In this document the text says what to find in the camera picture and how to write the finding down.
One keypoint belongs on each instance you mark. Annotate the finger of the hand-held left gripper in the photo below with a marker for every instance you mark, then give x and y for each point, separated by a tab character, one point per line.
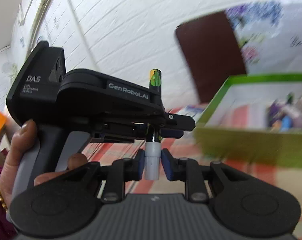
180	122

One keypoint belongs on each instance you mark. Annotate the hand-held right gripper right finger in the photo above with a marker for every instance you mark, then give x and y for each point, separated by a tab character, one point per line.
167	166

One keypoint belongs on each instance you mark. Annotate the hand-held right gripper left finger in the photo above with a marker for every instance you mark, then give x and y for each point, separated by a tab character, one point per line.
141	165

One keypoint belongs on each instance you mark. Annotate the black marker with white cap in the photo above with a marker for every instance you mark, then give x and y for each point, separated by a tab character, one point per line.
151	160

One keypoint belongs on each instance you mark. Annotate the green cardboard box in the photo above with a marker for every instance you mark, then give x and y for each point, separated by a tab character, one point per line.
240	142

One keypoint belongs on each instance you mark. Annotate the pack of pink zip bags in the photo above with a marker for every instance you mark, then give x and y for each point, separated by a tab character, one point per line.
245	115

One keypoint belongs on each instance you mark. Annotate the person's left hand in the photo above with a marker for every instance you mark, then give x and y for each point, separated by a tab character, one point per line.
11	170

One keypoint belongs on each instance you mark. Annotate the dark brown headboard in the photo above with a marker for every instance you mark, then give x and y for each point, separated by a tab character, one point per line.
210	55

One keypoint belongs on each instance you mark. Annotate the red plaid bed sheet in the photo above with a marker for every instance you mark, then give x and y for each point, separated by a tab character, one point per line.
240	180

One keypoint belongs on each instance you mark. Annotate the floral white pillow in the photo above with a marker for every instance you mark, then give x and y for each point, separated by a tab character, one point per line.
278	42

